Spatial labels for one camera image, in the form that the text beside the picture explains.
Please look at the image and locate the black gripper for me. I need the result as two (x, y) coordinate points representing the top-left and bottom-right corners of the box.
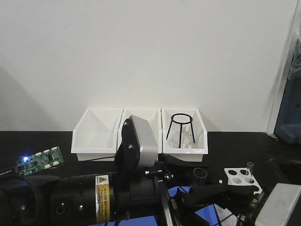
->
(145, 154), (255, 226)

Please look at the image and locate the large clear test tube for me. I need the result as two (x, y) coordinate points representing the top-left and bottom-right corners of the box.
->
(191, 168), (207, 186)

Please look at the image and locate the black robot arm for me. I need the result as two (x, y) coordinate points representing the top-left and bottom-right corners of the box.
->
(0, 156), (255, 226)

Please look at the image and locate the white test tube rack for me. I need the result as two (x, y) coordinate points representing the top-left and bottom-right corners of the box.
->
(224, 168), (262, 194)

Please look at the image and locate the small clear test tube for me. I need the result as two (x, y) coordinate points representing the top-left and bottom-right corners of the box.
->
(246, 161), (254, 177)

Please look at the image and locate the grey pegboard drying rack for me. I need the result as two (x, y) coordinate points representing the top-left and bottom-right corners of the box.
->
(274, 25), (301, 145)

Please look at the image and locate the clear glass flask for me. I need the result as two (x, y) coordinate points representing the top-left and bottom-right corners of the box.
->
(168, 125), (198, 149)

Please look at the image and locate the blue plastic tray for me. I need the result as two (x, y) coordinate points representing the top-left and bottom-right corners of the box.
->
(101, 186), (238, 226)

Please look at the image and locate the right white storage bin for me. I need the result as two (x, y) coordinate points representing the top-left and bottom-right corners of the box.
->
(161, 108), (208, 162)

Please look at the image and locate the white storage bin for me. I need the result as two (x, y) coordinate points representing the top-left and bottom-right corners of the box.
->
(71, 108), (123, 161)
(117, 108), (162, 154)
(161, 108), (208, 162)

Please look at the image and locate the middle white storage bin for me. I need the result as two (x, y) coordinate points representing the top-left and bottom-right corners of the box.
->
(117, 108), (162, 154)

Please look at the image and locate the black lab sink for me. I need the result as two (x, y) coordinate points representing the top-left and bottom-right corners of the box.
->
(268, 157), (301, 185)

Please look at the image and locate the left white storage bin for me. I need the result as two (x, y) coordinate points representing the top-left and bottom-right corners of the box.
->
(71, 108), (123, 161)

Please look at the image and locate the plastic bag of pegs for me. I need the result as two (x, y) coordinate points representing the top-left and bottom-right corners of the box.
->
(288, 28), (301, 80)

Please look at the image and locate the green circuit board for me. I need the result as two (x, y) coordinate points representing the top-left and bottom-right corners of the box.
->
(16, 146), (64, 177)

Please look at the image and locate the black wire tripod stand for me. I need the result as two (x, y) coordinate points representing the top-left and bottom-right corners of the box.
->
(166, 113), (196, 149)

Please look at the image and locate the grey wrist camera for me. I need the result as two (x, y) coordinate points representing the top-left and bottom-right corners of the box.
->
(114, 115), (158, 171)
(255, 183), (301, 226)

